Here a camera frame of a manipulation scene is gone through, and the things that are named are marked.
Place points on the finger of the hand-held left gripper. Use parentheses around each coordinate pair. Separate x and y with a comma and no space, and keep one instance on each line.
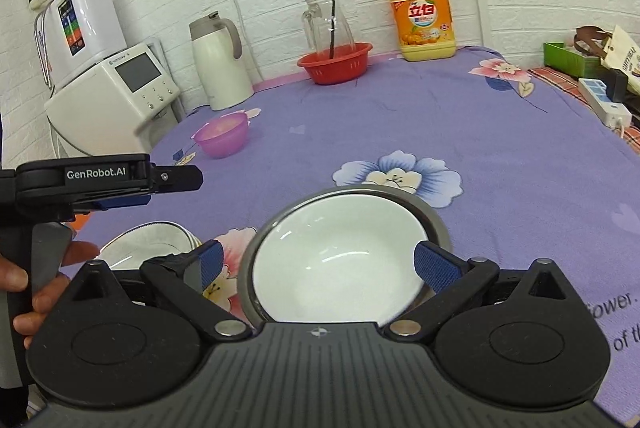
(175,178)
(125,202)

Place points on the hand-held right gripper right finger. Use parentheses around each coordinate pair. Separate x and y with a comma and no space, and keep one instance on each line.
(437,270)

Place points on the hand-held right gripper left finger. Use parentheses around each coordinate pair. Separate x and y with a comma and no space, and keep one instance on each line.
(212,260)

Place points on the stainless steel bowl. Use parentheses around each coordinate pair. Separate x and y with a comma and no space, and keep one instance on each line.
(437,228)

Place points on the white plate blue rim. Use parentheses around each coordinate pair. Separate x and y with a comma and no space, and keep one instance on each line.
(145,240)

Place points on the person's left hand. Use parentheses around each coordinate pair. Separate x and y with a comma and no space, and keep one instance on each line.
(50,295)

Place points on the purple plastic bowl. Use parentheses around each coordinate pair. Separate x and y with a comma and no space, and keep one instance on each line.
(222,140)

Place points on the white water dispenser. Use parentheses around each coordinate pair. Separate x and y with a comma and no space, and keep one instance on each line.
(100,113)

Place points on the purple floral tablecloth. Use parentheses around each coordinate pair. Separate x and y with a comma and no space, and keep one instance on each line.
(500,188)

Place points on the white thermos jug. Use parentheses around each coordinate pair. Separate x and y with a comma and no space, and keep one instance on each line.
(220,73)

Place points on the white water purifier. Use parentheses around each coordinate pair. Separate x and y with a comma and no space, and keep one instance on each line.
(90,28)

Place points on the red plastic colander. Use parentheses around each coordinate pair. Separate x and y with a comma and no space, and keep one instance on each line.
(335,70)

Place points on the clear glass pitcher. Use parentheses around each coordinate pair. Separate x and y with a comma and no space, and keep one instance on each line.
(320,23)

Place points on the pink plaid cloth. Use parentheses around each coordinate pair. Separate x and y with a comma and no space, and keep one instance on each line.
(555,80)

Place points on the yellow detergent bottle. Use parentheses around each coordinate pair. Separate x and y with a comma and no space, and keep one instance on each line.
(422,43)

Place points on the white power strip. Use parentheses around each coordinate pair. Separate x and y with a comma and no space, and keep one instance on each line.
(602,105)

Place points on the green box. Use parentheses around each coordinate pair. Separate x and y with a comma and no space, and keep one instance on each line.
(565,58)

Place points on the black power adapter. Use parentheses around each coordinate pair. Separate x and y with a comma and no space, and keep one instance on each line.
(616,85)

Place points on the beige tote bag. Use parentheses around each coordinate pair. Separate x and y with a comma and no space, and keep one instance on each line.
(625,58)

